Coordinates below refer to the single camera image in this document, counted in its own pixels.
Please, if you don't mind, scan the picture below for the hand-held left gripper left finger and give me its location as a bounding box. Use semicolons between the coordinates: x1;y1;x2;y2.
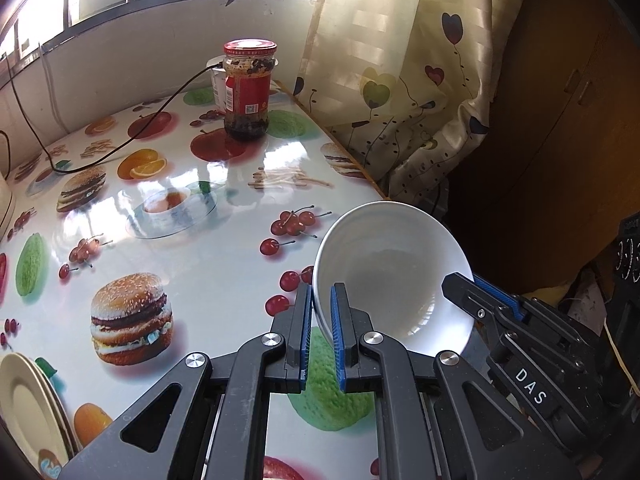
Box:
57;282;315;480

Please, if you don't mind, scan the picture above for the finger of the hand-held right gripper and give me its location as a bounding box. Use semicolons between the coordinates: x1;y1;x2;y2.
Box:
441;272;523;358
472;274;598;343

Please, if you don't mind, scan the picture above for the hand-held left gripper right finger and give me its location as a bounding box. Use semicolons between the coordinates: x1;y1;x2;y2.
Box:
330;282;583;480

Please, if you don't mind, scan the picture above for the white bowl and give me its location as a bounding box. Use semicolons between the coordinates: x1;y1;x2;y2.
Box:
312;201;475;356

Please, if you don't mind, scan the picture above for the cream plate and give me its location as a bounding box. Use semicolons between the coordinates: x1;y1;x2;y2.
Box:
0;352;71;480
20;355;83;456

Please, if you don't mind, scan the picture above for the yellow cloth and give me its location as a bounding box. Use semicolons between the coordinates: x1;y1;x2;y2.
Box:
522;282;578;308

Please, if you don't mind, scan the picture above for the printed food tablecloth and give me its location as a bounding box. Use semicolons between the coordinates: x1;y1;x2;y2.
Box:
0;82;391;480

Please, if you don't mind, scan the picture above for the brown wooden cabinet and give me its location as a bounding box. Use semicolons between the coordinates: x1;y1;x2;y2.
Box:
445;0;640;311

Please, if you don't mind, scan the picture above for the glass jar with red label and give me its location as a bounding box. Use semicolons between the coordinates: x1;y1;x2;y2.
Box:
222;39;278;141

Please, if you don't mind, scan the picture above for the cream curtain with hearts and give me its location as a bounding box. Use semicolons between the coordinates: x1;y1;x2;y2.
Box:
292;0;531;201

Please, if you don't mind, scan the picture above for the white plastic cup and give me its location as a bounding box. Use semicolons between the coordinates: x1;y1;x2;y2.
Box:
207;55;228;110

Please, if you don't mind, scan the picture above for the black cable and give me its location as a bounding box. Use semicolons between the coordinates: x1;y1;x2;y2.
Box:
0;45;216;175

